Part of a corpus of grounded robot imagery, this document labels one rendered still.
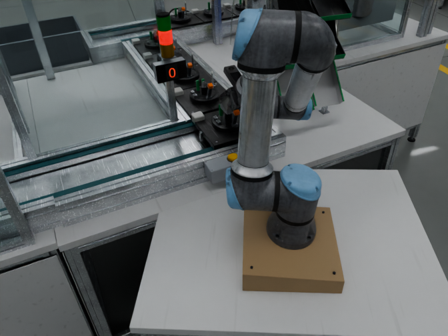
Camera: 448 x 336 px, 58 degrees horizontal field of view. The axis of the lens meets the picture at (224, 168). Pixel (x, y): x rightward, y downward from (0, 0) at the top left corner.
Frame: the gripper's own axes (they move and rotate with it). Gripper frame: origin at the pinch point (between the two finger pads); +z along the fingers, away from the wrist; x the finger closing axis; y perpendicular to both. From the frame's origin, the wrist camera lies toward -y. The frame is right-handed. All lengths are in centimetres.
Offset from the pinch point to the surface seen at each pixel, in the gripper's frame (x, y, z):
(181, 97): -9.8, -12.6, 29.5
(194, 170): -22.9, 23.7, -2.9
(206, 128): -9.7, 7.9, 8.0
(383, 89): 136, 5, 69
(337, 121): 52, 21, 10
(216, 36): 42, -61, 88
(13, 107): -76, -16, 2
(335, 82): 48.5, 5.5, -3.5
